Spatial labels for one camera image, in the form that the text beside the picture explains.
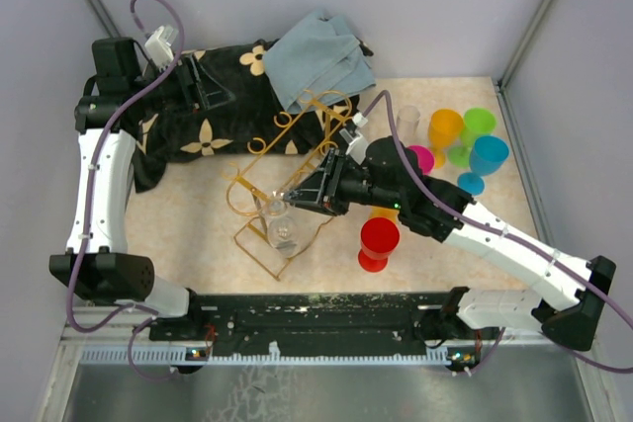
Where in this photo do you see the clear wine glass back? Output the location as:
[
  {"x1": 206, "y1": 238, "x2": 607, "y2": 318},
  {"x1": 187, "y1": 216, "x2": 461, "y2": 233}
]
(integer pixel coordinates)
[{"x1": 396, "y1": 105, "x2": 420, "y2": 146}]

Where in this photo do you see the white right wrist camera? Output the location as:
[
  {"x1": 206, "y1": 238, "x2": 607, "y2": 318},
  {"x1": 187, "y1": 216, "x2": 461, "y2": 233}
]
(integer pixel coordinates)
[{"x1": 340, "y1": 113, "x2": 369, "y2": 165}]

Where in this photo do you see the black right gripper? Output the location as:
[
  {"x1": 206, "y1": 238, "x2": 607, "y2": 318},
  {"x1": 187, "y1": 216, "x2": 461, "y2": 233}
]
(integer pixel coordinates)
[{"x1": 284, "y1": 149, "x2": 404, "y2": 216}]

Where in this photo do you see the green wine glass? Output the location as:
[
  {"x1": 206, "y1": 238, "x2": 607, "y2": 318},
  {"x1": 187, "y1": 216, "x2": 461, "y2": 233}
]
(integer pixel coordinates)
[{"x1": 448, "y1": 108, "x2": 497, "y2": 168}]

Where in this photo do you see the blue wine glass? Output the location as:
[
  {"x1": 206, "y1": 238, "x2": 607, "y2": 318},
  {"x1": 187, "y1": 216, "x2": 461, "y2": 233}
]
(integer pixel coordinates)
[{"x1": 457, "y1": 135, "x2": 510, "y2": 196}]

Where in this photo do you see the grey blue folded cloth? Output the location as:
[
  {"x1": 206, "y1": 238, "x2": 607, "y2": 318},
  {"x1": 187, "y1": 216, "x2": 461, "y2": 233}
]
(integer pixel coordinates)
[{"x1": 263, "y1": 9, "x2": 376, "y2": 115}]

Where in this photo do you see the gold wire glass rack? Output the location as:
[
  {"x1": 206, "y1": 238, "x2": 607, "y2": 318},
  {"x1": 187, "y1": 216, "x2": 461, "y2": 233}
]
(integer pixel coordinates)
[{"x1": 224, "y1": 94, "x2": 356, "y2": 282}]

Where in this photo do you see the magenta wine glass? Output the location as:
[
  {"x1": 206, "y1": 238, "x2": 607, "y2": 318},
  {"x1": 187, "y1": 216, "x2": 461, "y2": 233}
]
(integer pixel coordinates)
[{"x1": 407, "y1": 145, "x2": 435, "y2": 175}]

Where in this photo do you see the black cream flower blanket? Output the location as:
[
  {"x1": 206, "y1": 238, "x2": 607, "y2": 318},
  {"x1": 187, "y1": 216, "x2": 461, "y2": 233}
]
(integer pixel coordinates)
[{"x1": 129, "y1": 39, "x2": 376, "y2": 195}]

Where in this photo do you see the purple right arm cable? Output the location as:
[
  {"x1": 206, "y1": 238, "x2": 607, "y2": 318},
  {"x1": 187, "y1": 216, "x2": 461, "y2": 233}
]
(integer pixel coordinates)
[{"x1": 363, "y1": 90, "x2": 633, "y2": 377}]

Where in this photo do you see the clear wine glass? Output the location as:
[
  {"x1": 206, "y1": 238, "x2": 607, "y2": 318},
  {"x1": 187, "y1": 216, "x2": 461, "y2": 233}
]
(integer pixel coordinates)
[
  {"x1": 396, "y1": 105, "x2": 420, "y2": 146},
  {"x1": 261, "y1": 190, "x2": 290, "y2": 219},
  {"x1": 267, "y1": 215, "x2": 301, "y2": 258}
]

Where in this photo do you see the clear wine glass front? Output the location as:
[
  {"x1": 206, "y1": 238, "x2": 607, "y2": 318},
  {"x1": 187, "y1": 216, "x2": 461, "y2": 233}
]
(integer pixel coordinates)
[{"x1": 267, "y1": 215, "x2": 301, "y2": 258}]

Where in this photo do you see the orange yellow wine glass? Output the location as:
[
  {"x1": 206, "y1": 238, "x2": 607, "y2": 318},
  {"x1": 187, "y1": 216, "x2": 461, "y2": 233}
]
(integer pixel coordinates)
[{"x1": 369, "y1": 207, "x2": 399, "y2": 222}]

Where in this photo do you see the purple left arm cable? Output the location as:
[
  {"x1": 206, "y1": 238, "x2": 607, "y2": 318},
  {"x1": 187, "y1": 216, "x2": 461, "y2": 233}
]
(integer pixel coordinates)
[{"x1": 65, "y1": 0, "x2": 189, "y2": 382}]

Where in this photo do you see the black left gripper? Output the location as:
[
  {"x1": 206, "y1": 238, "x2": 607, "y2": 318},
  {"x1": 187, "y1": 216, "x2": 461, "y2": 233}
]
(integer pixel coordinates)
[{"x1": 130, "y1": 52, "x2": 234, "y2": 117}]

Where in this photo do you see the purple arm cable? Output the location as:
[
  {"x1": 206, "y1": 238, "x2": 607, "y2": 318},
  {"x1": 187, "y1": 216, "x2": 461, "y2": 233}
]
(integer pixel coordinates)
[
  {"x1": 363, "y1": 90, "x2": 633, "y2": 377},
  {"x1": 65, "y1": 0, "x2": 189, "y2": 382}
]

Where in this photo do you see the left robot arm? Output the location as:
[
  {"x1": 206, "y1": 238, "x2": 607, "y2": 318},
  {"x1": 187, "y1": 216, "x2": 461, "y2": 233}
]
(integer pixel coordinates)
[{"x1": 49, "y1": 38, "x2": 227, "y2": 340}]

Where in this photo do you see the red wine glass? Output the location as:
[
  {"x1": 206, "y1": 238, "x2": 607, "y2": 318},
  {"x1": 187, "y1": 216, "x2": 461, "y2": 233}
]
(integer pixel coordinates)
[{"x1": 358, "y1": 217, "x2": 400, "y2": 273}]

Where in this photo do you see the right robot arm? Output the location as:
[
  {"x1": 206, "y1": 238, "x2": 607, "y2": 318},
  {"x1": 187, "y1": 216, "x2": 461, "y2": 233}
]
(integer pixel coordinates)
[{"x1": 283, "y1": 136, "x2": 616, "y2": 352}]

